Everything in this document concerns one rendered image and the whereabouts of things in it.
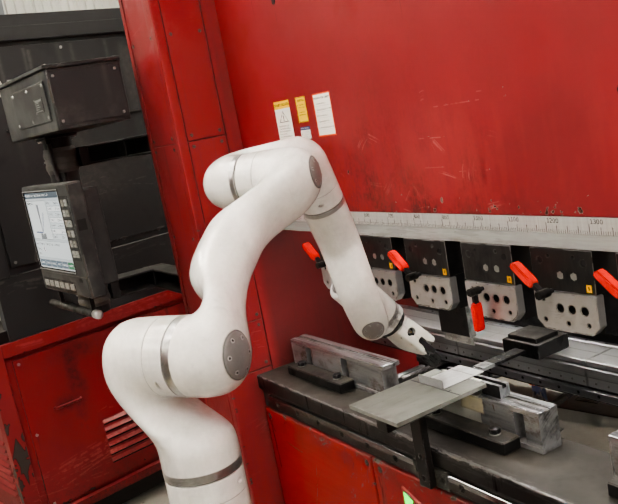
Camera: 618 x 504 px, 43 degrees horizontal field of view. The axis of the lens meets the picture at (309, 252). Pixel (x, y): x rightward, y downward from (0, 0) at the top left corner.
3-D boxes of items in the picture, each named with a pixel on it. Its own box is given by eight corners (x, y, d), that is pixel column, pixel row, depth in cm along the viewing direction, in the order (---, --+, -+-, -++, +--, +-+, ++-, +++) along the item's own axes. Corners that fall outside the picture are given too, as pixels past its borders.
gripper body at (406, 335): (409, 308, 174) (440, 335, 179) (382, 303, 182) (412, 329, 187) (392, 337, 172) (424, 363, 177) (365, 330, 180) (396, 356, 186)
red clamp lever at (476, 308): (472, 332, 170) (465, 288, 168) (485, 326, 172) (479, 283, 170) (477, 333, 168) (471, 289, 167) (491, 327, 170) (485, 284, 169)
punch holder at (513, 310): (469, 314, 175) (458, 242, 173) (496, 303, 180) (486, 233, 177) (519, 323, 163) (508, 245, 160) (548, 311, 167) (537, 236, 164)
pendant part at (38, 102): (53, 322, 285) (-6, 86, 270) (116, 303, 299) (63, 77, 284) (106, 340, 244) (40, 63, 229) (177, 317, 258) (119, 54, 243)
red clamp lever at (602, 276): (593, 269, 138) (634, 308, 133) (608, 263, 140) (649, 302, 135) (588, 276, 139) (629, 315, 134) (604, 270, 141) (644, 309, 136)
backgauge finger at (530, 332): (460, 371, 196) (457, 352, 195) (533, 339, 208) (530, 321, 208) (495, 380, 185) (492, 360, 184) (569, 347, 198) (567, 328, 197)
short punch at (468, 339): (442, 340, 192) (436, 302, 190) (448, 337, 193) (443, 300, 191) (471, 346, 183) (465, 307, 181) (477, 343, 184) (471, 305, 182)
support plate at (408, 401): (349, 408, 183) (349, 404, 183) (435, 372, 196) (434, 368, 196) (397, 428, 168) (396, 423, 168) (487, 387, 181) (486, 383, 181)
